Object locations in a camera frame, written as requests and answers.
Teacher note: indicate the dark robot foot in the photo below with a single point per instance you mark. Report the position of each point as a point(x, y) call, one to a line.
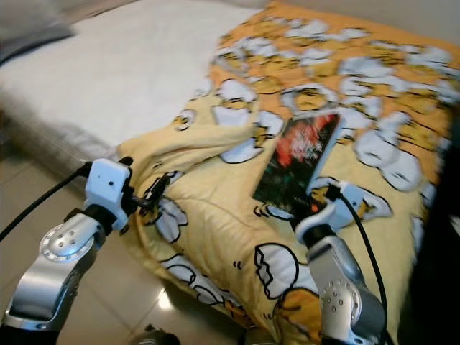
point(151, 336)

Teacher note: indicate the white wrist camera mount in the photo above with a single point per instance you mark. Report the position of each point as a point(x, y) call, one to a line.
point(345, 205)
point(108, 183)

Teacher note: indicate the red and black book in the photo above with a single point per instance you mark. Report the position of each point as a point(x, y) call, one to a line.
point(295, 162)

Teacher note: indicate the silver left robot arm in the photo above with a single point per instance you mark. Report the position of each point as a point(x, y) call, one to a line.
point(57, 273)

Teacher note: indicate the grey plush lettered pillow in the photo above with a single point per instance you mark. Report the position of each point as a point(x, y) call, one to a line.
point(29, 25)

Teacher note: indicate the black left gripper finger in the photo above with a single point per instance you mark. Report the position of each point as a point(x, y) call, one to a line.
point(126, 161)
point(157, 187)

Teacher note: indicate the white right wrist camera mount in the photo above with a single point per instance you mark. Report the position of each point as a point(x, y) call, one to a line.
point(345, 205)

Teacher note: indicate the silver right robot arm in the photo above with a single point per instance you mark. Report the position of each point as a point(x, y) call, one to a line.
point(345, 295)

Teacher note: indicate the white quilted mattress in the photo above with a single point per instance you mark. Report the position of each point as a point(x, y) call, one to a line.
point(136, 72)

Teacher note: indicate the taupe pillow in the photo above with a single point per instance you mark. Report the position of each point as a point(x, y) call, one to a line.
point(100, 6)

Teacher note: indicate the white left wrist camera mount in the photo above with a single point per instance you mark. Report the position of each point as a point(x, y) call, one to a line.
point(108, 183)

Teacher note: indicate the yellow cartoon egg quilt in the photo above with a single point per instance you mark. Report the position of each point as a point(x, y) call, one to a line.
point(230, 180)

